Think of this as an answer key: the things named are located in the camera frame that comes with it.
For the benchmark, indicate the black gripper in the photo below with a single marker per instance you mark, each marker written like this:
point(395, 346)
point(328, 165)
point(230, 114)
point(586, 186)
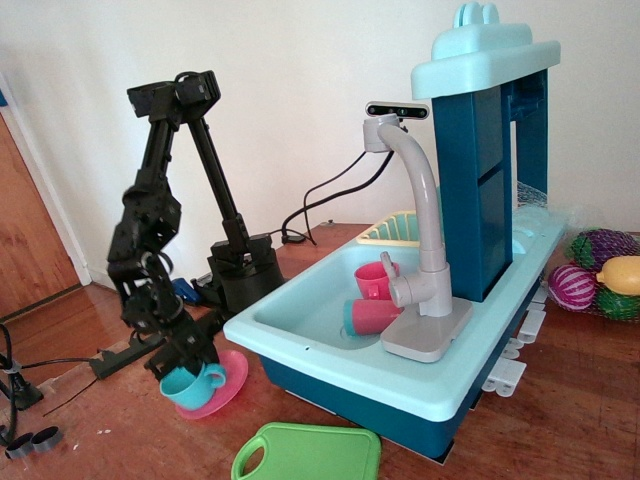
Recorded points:
point(190, 344)

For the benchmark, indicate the teal plastic cup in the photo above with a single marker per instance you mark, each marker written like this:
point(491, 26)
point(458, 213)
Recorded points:
point(192, 391)

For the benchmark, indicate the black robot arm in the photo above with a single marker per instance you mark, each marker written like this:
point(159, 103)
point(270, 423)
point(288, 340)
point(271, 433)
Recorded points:
point(244, 267)

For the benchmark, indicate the lying pink cup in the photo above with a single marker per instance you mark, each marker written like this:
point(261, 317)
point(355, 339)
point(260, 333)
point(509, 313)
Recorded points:
point(363, 317)

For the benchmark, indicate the upright pink cup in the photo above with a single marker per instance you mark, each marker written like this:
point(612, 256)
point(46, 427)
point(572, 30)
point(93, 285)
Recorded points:
point(373, 281)

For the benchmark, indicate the blue toy kitchen sink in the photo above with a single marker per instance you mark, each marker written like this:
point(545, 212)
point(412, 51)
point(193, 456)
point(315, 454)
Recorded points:
point(487, 82)

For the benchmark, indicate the pink plastic plate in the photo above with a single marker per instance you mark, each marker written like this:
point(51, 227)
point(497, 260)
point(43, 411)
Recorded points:
point(237, 367)

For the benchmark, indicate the black power strip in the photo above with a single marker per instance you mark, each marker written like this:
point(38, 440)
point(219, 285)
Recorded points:
point(109, 362)

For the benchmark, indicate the green plastic cutting board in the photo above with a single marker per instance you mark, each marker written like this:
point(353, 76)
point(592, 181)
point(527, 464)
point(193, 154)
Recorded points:
point(298, 451)

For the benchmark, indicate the black tape roll right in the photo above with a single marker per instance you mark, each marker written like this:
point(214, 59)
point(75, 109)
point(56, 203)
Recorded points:
point(46, 439)

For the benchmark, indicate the black tape roll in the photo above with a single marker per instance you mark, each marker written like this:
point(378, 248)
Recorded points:
point(20, 447)
point(46, 439)

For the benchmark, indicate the black tripod stand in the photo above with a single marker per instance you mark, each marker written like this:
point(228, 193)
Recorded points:
point(20, 393)

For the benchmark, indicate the black tape roll left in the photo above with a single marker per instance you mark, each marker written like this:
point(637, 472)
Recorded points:
point(20, 447)

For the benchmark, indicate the wooden door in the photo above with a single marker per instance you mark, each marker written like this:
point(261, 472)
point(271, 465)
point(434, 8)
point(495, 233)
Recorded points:
point(35, 267)

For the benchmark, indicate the grey toy faucet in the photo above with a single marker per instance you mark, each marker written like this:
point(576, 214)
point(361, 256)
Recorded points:
point(432, 317)

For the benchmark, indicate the yellow dish rack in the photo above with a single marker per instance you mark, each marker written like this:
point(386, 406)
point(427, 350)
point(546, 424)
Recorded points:
point(397, 229)

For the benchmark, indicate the white plastic clips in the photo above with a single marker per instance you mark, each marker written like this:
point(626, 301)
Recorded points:
point(508, 369)

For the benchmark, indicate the black webcam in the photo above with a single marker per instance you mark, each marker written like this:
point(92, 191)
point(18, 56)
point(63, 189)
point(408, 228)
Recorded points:
point(403, 111)

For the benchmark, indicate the net bag of toy vegetables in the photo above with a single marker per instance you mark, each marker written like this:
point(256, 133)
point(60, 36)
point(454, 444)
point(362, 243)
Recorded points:
point(572, 285)

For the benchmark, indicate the yellow toy lemon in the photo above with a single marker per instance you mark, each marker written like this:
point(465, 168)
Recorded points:
point(621, 275)

